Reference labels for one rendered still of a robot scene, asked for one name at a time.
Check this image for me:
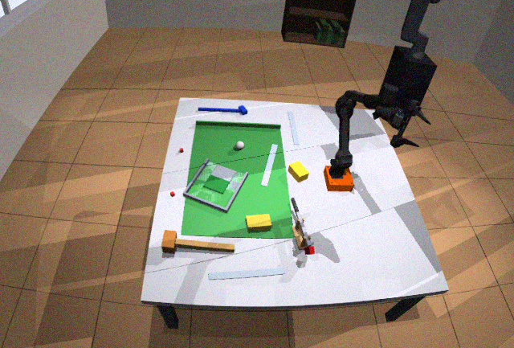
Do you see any green putting mat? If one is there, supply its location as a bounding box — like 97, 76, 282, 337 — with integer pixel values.
181, 125, 295, 239

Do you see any orange wooden mallet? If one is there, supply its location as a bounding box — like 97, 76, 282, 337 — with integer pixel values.
161, 230, 235, 254

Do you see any blue putter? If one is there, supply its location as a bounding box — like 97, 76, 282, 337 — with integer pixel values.
198, 106, 247, 115

